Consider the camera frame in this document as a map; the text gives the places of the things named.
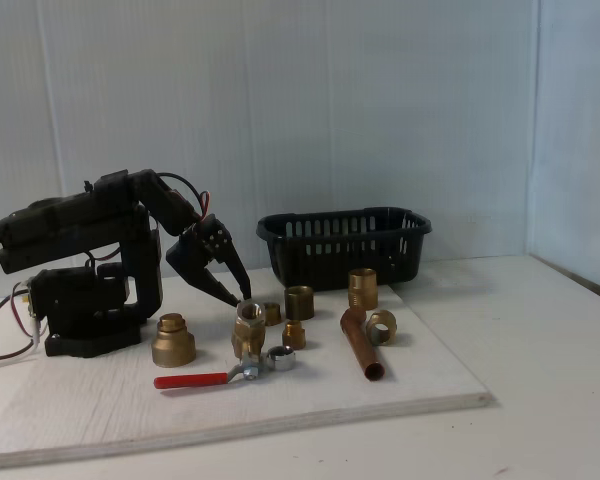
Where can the brass hex plug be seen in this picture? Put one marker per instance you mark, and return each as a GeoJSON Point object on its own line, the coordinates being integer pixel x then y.
{"type": "Point", "coordinates": [272, 314]}

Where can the tall brass threaded nipple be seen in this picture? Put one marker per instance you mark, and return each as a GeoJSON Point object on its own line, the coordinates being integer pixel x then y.
{"type": "Point", "coordinates": [363, 290]}

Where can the chrome cap nut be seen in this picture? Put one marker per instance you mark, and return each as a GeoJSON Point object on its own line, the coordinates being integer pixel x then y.
{"type": "Point", "coordinates": [282, 361]}

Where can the small brass hex fitting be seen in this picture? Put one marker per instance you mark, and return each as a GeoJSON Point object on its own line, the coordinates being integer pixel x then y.
{"type": "Point", "coordinates": [294, 336]}

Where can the black plastic slotted basket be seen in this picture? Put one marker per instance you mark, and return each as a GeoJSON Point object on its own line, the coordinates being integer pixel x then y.
{"type": "Point", "coordinates": [330, 270]}

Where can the copper pipe piece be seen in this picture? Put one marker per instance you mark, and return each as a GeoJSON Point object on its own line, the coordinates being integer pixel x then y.
{"type": "Point", "coordinates": [360, 345]}

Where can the brass sleeve coupling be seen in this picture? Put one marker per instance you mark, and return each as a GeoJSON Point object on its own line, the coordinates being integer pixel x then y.
{"type": "Point", "coordinates": [299, 304]}

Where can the large brass reducer fitting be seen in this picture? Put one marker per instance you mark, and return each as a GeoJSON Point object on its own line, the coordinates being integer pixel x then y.
{"type": "Point", "coordinates": [174, 347]}

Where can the white plywood board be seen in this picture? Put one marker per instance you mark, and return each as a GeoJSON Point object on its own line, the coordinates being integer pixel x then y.
{"type": "Point", "coordinates": [230, 405]}

